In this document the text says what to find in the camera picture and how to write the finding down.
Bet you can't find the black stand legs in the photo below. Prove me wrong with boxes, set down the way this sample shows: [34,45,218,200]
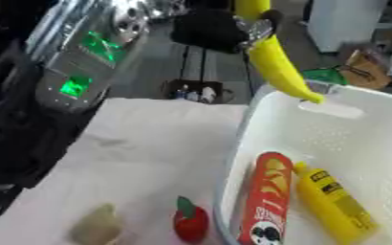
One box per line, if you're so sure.
[179,44,209,81]

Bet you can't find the red chips can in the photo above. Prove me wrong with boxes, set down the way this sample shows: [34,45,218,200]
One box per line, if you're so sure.
[236,151,296,245]

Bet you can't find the yellow mustard bottle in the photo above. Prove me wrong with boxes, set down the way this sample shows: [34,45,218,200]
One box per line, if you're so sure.
[291,161,382,245]

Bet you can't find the yellow toy banana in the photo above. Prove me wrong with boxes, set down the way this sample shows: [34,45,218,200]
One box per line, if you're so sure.
[232,0,327,105]

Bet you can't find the tan soft object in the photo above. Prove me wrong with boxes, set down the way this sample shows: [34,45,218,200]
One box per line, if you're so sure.
[67,203,126,245]

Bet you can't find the green bag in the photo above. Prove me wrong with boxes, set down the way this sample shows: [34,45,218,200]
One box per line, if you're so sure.
[299,66,350,86]

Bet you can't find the brown cardboard box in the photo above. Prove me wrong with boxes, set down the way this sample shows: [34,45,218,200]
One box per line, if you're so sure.
[337,49,392,91]

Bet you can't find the white cabinet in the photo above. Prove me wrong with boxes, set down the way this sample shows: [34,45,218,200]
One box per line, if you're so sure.
[306,0,392,54]

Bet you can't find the red toy apple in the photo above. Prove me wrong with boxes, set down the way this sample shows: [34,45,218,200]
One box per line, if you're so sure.
[170,195,211,244]

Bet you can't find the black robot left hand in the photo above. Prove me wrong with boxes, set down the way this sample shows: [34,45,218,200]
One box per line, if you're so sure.
[169,8,287,55]

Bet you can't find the black floor bin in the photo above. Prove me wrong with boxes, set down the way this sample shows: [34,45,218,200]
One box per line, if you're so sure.
[159,78,236,105]

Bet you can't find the white plastic basket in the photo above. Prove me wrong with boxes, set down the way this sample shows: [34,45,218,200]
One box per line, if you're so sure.
[210,79,392,245]

